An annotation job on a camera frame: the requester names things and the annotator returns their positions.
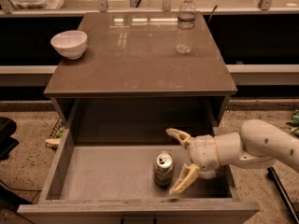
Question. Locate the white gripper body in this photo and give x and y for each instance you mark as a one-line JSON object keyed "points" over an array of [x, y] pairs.
{"points": [[204, 153]]}

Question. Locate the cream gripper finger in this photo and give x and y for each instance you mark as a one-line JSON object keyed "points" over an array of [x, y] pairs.
{"points": [[184, 138], [188, 174]]}

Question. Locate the green 7up soda can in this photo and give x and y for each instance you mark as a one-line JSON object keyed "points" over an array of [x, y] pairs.
{"points": [[163, 168]]}

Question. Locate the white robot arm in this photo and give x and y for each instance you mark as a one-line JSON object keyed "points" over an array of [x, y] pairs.
{"points": [[257, 145]]}

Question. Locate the grey cabinet with counter top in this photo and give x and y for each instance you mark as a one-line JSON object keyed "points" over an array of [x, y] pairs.
{"points": [[131, 84]]}

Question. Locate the open grey top drawer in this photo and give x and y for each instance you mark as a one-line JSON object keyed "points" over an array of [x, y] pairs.
{"points": [[101, 184]]}

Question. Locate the green snack bags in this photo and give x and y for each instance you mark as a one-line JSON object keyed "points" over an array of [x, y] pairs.
{"points": [[294, 123]]}

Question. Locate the clear plastic water bottle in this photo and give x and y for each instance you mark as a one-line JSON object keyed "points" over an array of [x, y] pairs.
{"points": [[186, 25]]}

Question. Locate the black pole on floor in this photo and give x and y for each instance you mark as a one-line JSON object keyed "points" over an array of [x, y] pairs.
{"points": [[290, 206]]}

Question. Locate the white ceramic bowl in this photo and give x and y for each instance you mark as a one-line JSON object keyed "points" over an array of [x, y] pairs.
{"points": [[70, 44]]}

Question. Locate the black object at left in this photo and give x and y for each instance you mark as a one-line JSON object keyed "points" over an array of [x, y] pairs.
{"points": [[7, 142]]}

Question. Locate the black drawer handle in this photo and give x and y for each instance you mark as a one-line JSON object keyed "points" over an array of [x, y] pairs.
{"points": [[139, 220]]}

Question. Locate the wire basket with snacks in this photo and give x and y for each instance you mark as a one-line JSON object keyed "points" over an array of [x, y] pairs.
{"points": [[56, 135]]}

